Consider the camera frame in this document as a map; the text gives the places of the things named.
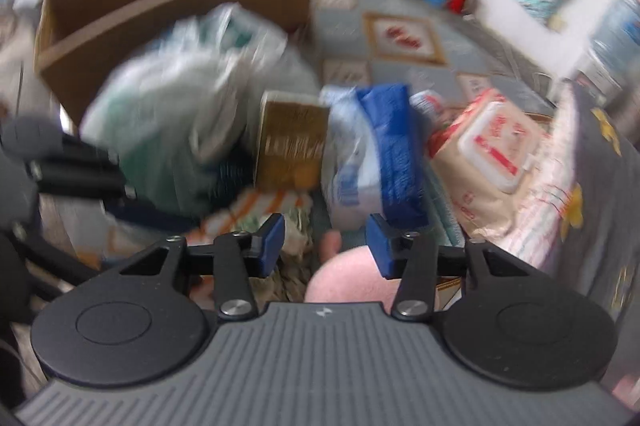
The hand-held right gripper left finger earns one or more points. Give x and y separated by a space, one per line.
270 243

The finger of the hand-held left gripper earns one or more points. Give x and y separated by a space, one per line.
55 253
80 171

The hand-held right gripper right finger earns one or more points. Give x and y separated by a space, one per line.
378 247

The pink plush toy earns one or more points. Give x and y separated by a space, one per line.
355 276

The blue white tissue pack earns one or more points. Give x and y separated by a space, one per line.
380 156

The brown cardboard box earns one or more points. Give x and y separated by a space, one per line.
150 21

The green fabric scrunchie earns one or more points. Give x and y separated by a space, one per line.
295 266

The orange striped towel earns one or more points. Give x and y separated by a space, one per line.
235 211

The gold paper box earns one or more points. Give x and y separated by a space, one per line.
290 141

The white translucent plastic bag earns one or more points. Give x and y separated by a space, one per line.
180 96

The pink wet wipes pack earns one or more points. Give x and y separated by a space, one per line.
490 151

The patterned grey tablecloth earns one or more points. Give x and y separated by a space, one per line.
400 46

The grey quilt with yellow print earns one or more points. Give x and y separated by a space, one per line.
600 206

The blue water jug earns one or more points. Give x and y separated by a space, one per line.
617 41

